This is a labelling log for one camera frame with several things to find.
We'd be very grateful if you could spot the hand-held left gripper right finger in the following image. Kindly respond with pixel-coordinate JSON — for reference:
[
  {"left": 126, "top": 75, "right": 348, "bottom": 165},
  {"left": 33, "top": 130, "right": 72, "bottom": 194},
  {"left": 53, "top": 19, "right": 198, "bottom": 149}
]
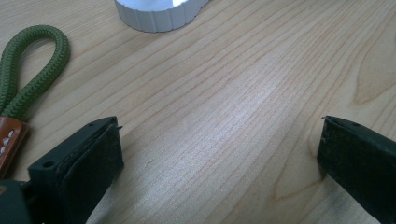
[{"left": 317, "top": 115, "right": 396, "bottom": 224}]

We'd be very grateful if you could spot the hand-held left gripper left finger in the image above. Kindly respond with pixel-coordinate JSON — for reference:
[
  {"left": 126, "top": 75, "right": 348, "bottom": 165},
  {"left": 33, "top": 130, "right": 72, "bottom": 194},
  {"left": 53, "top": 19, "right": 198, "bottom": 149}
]
[{"left": 27, "top": 116, "right": 125, "bottom": 224}]

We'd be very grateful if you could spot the white round ribbed coaster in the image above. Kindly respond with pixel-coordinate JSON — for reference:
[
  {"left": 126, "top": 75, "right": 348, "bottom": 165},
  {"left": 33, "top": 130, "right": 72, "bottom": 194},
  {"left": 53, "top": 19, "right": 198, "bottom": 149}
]
[{"left": 114, "top": 0, "right": 210, "bottom": 34}]

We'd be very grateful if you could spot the green rope strap, brown leather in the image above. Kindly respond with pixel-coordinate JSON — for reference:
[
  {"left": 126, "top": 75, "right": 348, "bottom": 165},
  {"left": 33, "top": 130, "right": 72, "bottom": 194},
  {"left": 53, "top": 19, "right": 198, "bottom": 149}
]
[{"left": 0, "top": 24, "right": 71, "bottom": 180}]

